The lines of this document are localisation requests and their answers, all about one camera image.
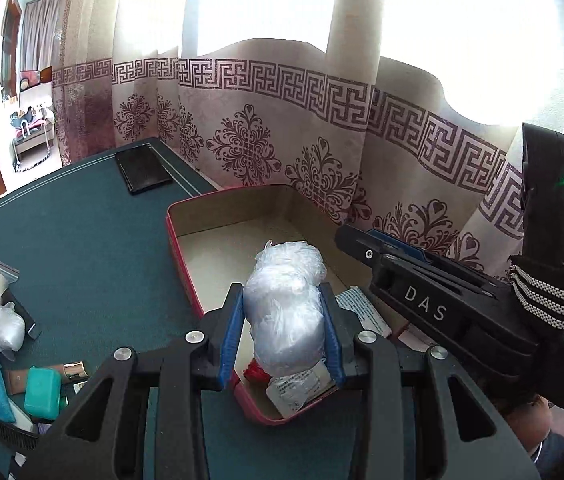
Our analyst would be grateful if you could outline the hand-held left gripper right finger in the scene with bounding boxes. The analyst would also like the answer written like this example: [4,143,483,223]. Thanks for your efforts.
[318,282,542,480]

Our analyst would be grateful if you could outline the patterned beige curtain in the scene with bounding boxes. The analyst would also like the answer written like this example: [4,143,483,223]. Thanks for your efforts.
[52,0,564,361]

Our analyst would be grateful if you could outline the metal rack cart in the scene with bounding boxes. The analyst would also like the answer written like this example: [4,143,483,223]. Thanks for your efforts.
[9,105,55,173]

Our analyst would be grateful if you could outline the small black case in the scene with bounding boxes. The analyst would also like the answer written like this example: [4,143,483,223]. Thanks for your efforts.
[4,300,43,341]

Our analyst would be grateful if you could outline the small clear plastic bag bundle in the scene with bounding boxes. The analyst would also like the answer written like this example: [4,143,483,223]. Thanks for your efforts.
[0,302,27,361]

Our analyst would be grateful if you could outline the person's right hand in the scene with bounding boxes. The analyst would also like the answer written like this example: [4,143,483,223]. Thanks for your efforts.
[504,394,554,453]

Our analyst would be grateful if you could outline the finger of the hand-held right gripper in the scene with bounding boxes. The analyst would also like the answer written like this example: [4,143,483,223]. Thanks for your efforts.
[336,223,503,296]
[368,229,445,261]

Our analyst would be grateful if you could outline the white printed packet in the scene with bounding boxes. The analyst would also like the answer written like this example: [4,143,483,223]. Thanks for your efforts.
[266,360,338,418]

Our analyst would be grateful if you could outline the teal soap box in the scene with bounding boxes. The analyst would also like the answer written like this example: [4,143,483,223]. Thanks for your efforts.
[24,366,63,420]

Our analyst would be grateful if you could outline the beige cosmetic tube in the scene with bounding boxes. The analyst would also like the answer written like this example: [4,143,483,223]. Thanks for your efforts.
[2,360,89,396]

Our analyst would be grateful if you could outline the striped wrist strap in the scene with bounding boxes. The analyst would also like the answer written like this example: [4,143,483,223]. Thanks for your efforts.
[508,256,564,332]

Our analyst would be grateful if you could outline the black phone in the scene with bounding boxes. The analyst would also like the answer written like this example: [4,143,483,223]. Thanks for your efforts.
[114,144,174,196]

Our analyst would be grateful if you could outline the white medicine box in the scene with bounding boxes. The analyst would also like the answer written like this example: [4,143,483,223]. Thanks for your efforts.
[336,287,393,338]

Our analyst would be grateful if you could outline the red tin box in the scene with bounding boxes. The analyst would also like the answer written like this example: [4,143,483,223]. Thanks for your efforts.
[165,184,415,427]

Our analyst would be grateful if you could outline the large clear plastic bag bundle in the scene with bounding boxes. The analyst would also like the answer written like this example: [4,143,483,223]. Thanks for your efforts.
[243,240,328,377]

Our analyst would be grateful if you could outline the black comb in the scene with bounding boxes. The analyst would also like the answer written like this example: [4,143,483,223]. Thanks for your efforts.
[0,416,40,453]

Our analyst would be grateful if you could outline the small red packet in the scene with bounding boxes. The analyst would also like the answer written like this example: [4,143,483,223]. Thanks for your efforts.
[242,362,270,386]

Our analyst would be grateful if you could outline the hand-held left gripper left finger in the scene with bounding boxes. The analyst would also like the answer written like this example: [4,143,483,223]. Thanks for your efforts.
[16,282,245,480]

